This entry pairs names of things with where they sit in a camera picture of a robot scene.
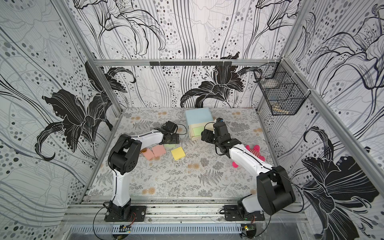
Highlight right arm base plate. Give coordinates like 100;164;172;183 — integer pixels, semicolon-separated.
219;205;265;223

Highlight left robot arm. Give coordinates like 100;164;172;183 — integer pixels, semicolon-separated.
108;121;180;210

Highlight black wire basket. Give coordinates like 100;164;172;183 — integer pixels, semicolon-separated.
253;60;309;116

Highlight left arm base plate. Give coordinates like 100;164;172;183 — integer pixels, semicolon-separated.
104;206;147;223

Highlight white slotted cable duct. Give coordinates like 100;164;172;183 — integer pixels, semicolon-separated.
71;224;242;235

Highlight pink striped plush toy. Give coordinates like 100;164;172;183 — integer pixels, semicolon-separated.
245;145;266;162

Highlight yellow sticky notes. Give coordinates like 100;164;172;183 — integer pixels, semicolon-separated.
171;147;186;161

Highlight green sticky notes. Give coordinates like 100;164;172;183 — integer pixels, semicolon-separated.
192;126;205;137
164;144;177;150

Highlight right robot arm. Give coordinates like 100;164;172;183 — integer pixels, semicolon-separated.
201;118;296;216

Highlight pink sticky notes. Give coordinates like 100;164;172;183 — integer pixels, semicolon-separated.
141;148;155;161
152;145;166;158

